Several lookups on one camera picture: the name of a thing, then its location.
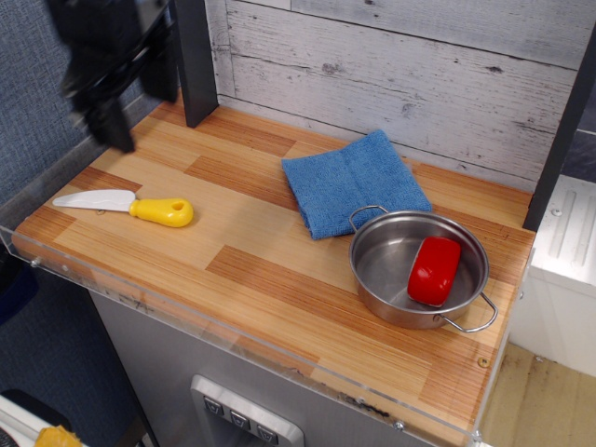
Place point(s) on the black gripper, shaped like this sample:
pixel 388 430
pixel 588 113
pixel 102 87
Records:
pixel 112 43

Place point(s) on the toy knife yellow handle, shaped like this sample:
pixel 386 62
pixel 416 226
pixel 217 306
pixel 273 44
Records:
pixel 170 212

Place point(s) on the blue cloth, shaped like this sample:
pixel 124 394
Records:
pixel 367 173

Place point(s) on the clear acrylic guard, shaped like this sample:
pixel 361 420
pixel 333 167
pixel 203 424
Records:
pixel 246 298

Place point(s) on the steel pot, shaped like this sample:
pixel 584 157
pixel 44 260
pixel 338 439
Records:
pixel 383 253

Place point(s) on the silver dispenser panel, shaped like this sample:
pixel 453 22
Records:
pixel 244 414

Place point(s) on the red toy cheese wheel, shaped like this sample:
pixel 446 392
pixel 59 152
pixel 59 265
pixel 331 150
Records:
pixel 433 271

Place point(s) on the yellow object bottom left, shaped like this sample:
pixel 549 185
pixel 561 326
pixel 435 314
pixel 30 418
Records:
pixel 57 437

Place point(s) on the white ribbed box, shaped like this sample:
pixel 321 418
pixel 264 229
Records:
pixel 555 315

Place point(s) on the dark grey left post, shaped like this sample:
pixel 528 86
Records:
pixel 195 62

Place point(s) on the dark grey post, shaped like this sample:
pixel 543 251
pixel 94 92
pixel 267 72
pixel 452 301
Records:
pixel 571 117
pixel 195 62

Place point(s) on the dark grey right post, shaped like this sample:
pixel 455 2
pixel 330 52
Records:
pixel 571 117

